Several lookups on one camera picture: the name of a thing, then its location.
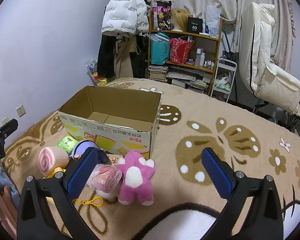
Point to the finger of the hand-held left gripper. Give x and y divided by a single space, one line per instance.
10 127

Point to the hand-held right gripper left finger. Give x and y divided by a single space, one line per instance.
82 173

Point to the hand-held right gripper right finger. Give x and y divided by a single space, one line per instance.
218 175

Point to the yellow plush toy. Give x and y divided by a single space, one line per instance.
53 173

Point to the purple-haired plush doll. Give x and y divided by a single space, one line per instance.
84 145

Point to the green yellow snack packet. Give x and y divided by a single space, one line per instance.
67 143

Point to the pink swirl plush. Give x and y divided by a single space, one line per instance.
48 160

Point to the pink plush toy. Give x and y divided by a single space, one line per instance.
137 187

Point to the printed cardboard box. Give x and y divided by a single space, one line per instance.
140 141

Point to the pale green bag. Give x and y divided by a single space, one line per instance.
222 83

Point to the pile of papers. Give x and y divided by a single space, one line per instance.
187 80

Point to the plastic bag of toys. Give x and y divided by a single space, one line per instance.
93 70

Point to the white cart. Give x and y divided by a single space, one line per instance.
231 66

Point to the wooden shelf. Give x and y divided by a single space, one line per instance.
190 66

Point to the short white bottle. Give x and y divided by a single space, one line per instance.
203 60

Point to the stack of books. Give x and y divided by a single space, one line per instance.
157 72

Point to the tall white bottle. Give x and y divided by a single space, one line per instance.
198 57

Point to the black hanging coat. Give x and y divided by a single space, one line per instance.
106 55

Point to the cream coat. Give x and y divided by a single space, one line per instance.
262 55

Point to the red patterned bag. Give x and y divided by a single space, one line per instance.
180 52

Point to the dark hanging garment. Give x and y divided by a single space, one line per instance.
142 57

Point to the teal bag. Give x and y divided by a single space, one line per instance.
160 51

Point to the black box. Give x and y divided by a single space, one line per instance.
195 25

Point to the clear plastic bag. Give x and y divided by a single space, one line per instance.
212 22

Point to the white puffer jacket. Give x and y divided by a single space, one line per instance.
122 12

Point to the blond wig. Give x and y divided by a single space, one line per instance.
180 17

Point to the black and pink printed bag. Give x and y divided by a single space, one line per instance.
161 15

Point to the white wall socket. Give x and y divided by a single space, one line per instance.
6 120
20 110

